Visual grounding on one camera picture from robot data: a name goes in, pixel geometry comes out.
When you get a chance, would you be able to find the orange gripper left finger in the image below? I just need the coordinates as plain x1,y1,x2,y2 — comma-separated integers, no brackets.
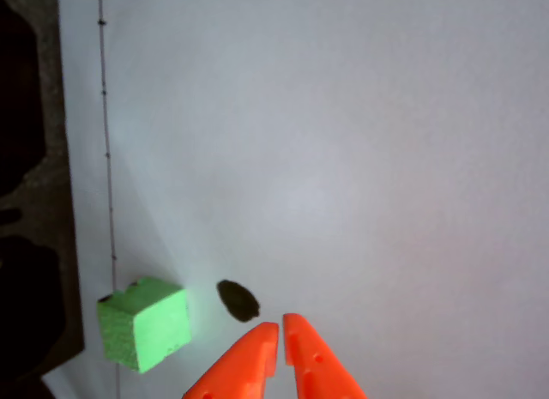
182,321,281,399

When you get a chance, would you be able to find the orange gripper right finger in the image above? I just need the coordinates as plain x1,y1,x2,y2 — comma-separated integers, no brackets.
282,312,368,399

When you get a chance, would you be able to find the green foam block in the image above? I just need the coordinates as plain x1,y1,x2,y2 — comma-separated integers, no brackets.
96,276,192,374

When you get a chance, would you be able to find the black dot mark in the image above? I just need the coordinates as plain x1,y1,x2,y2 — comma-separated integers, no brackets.
215,279,262,323

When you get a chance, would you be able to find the white paper sheet with lines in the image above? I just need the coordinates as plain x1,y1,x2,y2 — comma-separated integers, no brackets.
40,0,549,399

